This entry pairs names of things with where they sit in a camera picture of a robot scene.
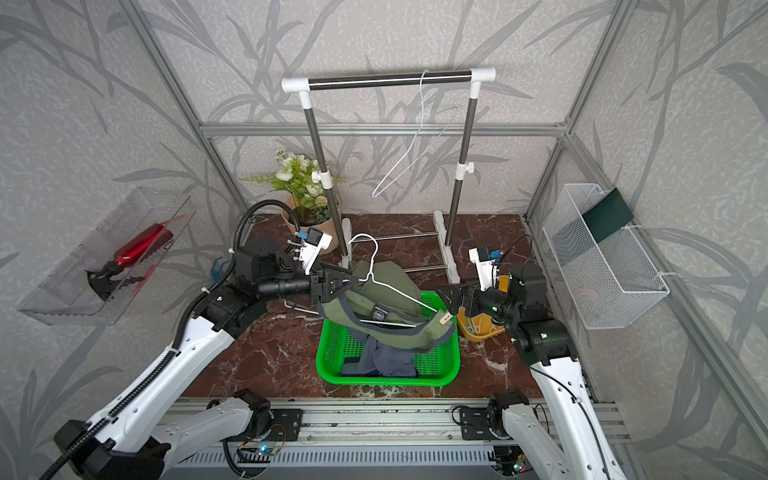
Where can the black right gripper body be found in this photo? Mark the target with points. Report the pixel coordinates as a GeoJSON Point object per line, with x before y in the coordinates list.
{"type": "Point", "coordinates": [479, 302]}

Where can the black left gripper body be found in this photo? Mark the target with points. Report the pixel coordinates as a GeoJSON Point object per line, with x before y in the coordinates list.
{"type": "Point", "coordinates": [315, 293]}

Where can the white wire hanger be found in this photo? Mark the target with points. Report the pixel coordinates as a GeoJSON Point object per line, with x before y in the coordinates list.
{"type": "Point", "coordinates": [391, 177]}
{"type": "Point", "coordinates": [388, 284]}

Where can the olive green tank top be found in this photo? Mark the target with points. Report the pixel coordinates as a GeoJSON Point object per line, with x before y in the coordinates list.
{"type": "Point", "coordinates": [361, 314]}

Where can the blue-grey tank top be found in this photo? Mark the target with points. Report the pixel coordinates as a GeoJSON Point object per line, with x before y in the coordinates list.
{"type": "Point", "coordinates": [380, 360]}

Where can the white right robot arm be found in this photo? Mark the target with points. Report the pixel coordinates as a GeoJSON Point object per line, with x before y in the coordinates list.
{"type": "Point", "coordinates": [579, 448]}

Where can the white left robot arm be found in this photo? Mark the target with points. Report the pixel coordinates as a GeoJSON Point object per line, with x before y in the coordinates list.
{"type": "Point", "coordinates": [124, 440]}

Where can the yellow plastic bin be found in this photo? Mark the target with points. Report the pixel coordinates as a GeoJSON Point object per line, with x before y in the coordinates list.
{"type": "Point", "coordinates": [480, 326]}

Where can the green perforated plastic basket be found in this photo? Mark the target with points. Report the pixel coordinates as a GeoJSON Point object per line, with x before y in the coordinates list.
{"type": "Point", "coordinates": [436, 368]}

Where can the potted plant with white flowers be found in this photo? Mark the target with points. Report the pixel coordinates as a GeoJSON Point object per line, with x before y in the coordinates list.
{"type": "Point", "coordinates": [294, 177]}

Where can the blue garden hand rake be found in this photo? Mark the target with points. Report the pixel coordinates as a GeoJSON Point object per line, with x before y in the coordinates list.
{"type": "Point", "coordinates": [218, 268]}

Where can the dark green cloth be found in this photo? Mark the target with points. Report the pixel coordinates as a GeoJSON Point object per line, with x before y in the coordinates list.
{"type": "Point", "coordinates": [608, 216]}

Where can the red spray bottle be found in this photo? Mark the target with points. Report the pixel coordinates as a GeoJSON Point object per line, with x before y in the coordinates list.
{"type": "Point", "coordinates": [106, 282]}

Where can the clothes rack with steel bars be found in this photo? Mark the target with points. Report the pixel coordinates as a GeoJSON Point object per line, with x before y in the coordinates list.
{"type": "Point", "coordinates": [444, 227]}

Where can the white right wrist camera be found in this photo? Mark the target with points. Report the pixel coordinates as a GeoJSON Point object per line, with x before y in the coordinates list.
{"type": "Point", "coordinates": [486, 263]}

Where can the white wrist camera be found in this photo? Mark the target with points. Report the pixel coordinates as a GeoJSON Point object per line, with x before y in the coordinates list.
{"type": "Point", "coordinates": [486, 263]}
{"type": "Point", "coordinates": [312, 243]}

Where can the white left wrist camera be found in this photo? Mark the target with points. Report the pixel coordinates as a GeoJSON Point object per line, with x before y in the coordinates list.
{"type": "Point", "coordinates": [312, 243]}

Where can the white wire mesh basket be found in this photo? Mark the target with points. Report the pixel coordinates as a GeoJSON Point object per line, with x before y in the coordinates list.
{"type": "Point", "coordinates": [612, 283]}

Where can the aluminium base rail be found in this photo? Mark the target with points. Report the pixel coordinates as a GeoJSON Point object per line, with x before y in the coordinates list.
{"type": "Point", "coordinates": [370, 433]}

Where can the clear acrylic wall shelf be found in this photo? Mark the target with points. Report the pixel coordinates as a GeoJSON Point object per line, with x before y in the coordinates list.
{"type": "Point", "coordinates": [65, 297]}

